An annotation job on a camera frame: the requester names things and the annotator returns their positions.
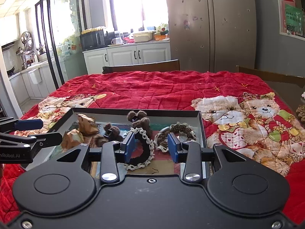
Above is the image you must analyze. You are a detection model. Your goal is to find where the brown cream lace scrunchie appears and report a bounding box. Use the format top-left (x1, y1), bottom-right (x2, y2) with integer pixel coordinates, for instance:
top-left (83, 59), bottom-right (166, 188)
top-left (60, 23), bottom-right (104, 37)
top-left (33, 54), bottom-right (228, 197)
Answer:
top-left (153, 122), bottom-right (197, 153)

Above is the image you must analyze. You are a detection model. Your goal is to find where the cream lace black scrunchie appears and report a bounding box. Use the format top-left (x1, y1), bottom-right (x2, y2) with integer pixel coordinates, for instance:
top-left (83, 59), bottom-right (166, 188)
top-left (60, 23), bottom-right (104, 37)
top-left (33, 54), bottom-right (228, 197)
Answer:
top-left (123, 127), bottom-right (155, 171)

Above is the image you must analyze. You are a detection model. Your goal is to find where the tan triangular hair clip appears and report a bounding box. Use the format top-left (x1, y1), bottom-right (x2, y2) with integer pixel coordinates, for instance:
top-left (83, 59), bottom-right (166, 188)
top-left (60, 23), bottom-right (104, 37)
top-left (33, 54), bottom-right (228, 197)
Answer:
top-left (78, 114), bottom-right (99, 135)

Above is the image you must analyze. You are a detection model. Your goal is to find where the brown fuzzy hair clip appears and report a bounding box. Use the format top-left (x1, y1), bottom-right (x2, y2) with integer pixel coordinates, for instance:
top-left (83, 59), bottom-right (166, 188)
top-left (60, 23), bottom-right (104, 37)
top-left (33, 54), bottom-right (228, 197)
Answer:
top-left (127, 110), bottom-right (153, 139)

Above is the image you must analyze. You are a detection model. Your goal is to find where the black shallow box tray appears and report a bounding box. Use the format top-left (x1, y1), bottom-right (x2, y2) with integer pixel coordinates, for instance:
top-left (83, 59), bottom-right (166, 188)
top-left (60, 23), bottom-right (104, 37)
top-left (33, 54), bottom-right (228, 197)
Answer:
top-left (25, 107), bottom-right (207, 179)

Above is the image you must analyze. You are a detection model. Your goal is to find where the white hanging trash bin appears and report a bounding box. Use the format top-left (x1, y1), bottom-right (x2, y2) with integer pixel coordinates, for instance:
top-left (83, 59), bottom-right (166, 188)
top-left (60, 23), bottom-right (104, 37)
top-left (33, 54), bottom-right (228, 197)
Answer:
top-left (28, 68), bottom-right (42, 84)

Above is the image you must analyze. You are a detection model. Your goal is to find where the red teddy bear quilt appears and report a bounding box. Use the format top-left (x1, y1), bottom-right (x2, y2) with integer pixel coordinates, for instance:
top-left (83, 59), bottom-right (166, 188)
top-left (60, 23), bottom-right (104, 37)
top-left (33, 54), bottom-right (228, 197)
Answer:
top-left (1, 71), bottom-right (304, 223)

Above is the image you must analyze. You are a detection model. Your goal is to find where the dark wooden chair back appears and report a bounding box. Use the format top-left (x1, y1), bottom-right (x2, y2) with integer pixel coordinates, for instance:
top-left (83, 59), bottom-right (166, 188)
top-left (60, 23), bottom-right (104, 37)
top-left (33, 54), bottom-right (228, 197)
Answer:
top-left (102, 60), bottom-right (180, 74)

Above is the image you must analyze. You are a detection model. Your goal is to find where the white kitchen cabinet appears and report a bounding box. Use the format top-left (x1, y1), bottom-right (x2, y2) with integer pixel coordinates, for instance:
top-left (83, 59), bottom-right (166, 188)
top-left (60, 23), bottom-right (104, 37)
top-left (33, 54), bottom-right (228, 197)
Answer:
top-left (83, 41), bottom-right (171, 74)

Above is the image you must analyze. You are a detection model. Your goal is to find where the wooden chair right side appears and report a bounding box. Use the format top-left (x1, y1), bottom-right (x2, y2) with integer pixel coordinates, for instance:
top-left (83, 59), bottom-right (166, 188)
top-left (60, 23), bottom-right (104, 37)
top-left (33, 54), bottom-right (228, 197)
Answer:
top-left (236, 65), bottom-right (305, 88)

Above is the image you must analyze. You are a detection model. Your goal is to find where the white mug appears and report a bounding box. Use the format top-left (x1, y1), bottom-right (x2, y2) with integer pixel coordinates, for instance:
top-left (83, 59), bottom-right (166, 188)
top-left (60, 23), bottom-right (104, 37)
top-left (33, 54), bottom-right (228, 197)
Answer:
top-left (111, 37), bottom-right (123, 44)

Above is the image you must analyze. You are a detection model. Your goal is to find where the black microwave oven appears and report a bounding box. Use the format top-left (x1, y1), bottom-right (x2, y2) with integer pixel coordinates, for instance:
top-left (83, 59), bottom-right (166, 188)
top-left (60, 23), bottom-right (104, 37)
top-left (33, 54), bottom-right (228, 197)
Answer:
top-left (80, 30), bottom-right (107, 51)

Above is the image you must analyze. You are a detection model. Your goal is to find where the cream storage container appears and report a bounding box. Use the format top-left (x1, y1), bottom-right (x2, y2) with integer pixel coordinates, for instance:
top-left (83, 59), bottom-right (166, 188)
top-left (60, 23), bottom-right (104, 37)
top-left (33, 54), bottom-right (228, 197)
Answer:
top-left (133, 31), bottom-right (153, 43)

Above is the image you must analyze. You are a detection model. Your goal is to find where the silver double door refrigerator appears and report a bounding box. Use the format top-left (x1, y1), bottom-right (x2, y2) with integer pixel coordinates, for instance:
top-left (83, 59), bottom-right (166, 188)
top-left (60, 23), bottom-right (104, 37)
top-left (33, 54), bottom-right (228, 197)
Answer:
top-left (166, 0), bottom-right (256, 72)

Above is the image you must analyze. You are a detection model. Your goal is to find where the green paper notice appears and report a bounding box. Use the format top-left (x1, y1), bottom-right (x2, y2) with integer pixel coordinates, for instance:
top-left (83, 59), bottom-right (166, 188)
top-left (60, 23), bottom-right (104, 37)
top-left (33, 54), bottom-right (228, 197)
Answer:
top-left (285, 4), bottom-right (303, 36)

